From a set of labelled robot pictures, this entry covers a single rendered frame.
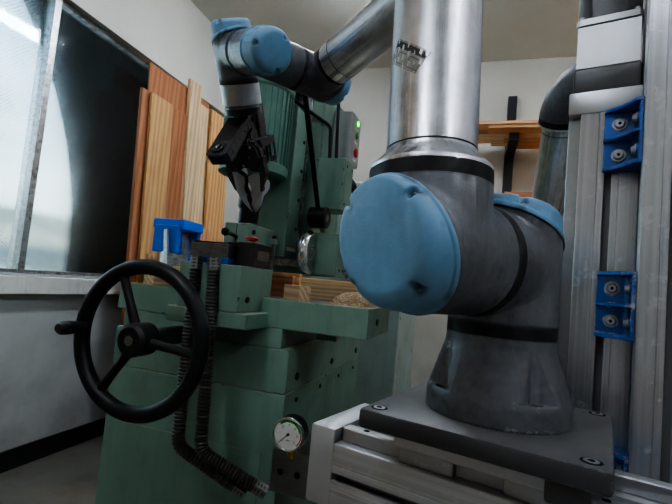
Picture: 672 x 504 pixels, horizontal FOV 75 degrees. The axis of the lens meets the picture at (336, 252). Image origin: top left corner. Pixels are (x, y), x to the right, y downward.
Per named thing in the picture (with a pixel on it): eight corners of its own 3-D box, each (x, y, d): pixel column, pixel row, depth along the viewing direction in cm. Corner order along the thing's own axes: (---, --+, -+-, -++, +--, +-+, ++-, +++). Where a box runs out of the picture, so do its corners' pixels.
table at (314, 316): (81, 308, 94) (85, 280, 95) (174, 305, 123) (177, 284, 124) (355, 345, 75) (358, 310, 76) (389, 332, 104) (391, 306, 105)
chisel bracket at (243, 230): (221, 255, 109) (225, 221, 110) (249, 260, 122) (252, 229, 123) (247, 257, 107) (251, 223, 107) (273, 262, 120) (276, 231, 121)
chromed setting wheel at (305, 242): (293, 273, 116) (297, 226, 117) (310, 275, 127) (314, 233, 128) (303, 274, 115) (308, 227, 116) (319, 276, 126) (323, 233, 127)
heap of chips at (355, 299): (325, 303, 89) (326, 289, 89) (343, 302, 101) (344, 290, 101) (366, 308, 87) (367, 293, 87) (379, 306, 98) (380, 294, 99)
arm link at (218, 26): (218, 17, 75) (201, 21, 81) (229, 86, 79) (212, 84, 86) (260, 16, 79) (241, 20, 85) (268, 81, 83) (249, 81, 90)
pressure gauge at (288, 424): (269, 459, 81) (273, 414, 82) (278, 452, 85) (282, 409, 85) (300, 466, 79) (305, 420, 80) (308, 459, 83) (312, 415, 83)
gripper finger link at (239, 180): (264, 204, 98) (259, 163, 95) (251, 213, 93) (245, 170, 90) (252, 203, 99) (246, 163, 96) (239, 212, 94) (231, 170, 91)
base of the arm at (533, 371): (576, 413, 51) (581, 327, 52) (565, 448, 39) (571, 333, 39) (449, 387, 59) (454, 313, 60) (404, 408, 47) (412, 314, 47)
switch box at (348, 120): (330, 160, 137) (335, 110, 139) (339, 169, 147) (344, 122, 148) (349, 160, 135) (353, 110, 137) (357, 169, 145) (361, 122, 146)
